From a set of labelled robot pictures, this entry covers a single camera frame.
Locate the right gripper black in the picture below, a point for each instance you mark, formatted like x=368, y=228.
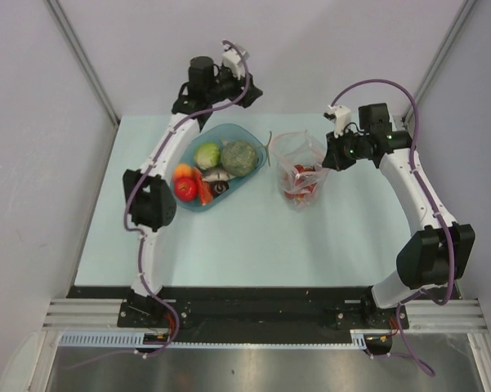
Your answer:
x=334, y=159

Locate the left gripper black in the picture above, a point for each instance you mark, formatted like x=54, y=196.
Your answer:
x=251, y=94

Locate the clear zip top bag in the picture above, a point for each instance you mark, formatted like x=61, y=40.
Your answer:
x=292, y=148

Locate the red cherry tomato bunch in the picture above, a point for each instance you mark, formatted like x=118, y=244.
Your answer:
x=300, y=185

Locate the green striped melon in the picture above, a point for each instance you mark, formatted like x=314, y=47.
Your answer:
x=240, y=157

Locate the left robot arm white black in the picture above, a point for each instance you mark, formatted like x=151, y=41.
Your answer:
x=150, y=204

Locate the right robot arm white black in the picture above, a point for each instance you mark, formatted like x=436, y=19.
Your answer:
x=439, y=248

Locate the teal plastic tray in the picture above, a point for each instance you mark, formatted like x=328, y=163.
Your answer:
x=226, y=131

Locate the green cabbage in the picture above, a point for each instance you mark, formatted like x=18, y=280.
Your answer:
x=207, y=155

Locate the grey fish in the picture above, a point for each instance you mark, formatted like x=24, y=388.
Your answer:
x=216, y=174

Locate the orange peach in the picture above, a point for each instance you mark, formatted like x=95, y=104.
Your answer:
x=182, y=170

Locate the red apple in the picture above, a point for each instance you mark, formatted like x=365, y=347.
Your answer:
x=186, y=189

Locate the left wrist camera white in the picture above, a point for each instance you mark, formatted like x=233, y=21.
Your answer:
x=233, y=59

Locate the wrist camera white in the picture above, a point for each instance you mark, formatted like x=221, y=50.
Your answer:
x=340, y=116
x=233, y=59

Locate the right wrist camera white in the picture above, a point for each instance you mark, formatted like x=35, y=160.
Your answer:
x=340, y=116

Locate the left aluminium frame post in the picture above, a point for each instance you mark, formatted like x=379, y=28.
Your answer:
x=79, y=53

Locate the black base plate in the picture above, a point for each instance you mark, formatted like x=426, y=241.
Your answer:
x=253, y=309

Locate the light blue cable duct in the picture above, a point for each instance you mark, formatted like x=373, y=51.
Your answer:
x=147, y=342

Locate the aluminium rail front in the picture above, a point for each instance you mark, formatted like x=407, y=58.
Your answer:
x=458, y=316

